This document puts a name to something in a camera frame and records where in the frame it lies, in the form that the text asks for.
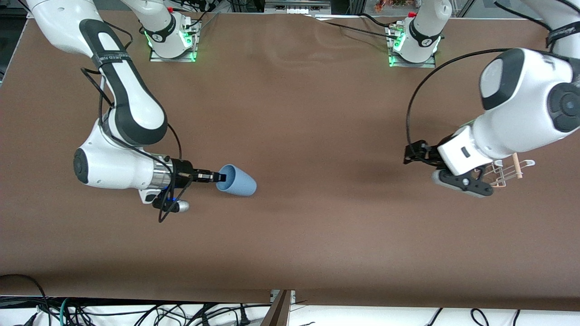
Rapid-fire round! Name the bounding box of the short black base cable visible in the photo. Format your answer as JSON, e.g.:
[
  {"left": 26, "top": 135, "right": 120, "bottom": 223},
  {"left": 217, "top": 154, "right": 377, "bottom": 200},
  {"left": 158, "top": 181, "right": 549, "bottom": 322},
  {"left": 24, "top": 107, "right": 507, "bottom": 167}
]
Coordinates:
[{"left": 360, "top": 12, "right": 396, "bottom": 28}]

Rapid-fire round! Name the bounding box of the metal table edge bracket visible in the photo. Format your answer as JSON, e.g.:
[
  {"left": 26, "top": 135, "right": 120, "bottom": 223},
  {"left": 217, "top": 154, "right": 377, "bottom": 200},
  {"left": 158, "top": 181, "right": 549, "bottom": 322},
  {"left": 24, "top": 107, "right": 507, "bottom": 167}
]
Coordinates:
[{"left": 270, "top": 289, "right": 296, "bottom": 305}]

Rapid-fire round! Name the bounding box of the white wire cup rack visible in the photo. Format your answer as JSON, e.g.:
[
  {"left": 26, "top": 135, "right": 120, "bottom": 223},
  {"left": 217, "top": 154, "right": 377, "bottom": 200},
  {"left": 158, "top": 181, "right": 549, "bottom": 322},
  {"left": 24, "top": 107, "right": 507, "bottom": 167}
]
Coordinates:
[{"left": 481, "top": 158, "right": 536, "bottom": 187}]

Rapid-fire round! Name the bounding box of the brown paper table cover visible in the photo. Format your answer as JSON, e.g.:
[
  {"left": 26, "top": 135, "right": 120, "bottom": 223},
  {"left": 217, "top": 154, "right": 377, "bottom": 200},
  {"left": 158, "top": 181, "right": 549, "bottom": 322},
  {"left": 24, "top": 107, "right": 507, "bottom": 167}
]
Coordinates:
[{"left": 0, "top": 8, "right": 580, "bottom": 313}]

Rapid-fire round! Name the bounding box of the blue plastic cup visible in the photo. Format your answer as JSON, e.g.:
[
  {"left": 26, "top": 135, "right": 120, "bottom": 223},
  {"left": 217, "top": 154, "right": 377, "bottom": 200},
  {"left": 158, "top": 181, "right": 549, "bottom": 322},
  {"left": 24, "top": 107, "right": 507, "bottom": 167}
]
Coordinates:
[{"left": 216, "top": 164, "right": 257, "bottom": 197}]

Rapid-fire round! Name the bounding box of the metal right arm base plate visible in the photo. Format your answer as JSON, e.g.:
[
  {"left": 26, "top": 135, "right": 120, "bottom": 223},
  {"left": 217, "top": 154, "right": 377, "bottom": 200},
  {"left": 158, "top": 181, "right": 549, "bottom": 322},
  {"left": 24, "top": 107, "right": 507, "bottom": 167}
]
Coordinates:
[{"left": 149, "top": 19, "right": 200, "bottom": 63}]

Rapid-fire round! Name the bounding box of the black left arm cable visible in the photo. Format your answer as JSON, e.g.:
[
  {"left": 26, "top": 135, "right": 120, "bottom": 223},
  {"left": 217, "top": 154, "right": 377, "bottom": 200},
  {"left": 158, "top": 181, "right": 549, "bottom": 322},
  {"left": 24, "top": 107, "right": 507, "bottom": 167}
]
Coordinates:
[{"left": 405, "top": 0, "right": 580, "bottom": 152}]

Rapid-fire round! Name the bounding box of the brown wooden table leg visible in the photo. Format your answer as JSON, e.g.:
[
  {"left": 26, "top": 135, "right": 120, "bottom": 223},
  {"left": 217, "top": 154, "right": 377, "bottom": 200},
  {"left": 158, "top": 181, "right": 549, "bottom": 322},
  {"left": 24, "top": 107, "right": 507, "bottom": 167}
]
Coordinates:
[{"left": 260, "top": 290, "right": 292, "bottom": 326}]

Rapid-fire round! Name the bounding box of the white power strip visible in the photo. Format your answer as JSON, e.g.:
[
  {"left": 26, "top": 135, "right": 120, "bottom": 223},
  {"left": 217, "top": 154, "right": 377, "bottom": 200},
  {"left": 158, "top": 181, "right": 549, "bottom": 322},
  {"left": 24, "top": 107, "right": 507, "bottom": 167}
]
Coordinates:
[{"left": 265, "top": 0, "right": 332, "bottom": 14}]

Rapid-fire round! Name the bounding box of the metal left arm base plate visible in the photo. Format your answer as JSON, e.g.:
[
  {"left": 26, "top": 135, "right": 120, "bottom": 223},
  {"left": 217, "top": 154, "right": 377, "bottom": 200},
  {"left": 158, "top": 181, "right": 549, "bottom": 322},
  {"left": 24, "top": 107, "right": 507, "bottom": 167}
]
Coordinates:
[{"left": 388, "top": 24, "right": 437, "bottom": 69}]

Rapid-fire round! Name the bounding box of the long black base cable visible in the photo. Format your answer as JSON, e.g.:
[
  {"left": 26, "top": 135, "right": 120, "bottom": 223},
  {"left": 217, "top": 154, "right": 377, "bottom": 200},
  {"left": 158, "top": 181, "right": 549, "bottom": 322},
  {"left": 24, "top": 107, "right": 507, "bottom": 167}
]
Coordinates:
[{"left": 312, "top": 14, "right": 400, "bottom": 40}]

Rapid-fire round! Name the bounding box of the thick black floor cable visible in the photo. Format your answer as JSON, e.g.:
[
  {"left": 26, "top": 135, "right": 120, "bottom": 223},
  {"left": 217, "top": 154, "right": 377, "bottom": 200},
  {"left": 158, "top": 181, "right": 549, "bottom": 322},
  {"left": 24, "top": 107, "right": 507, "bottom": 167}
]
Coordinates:
[{"left": 0, "top": 273, "right": 48, "bottom": 326}]

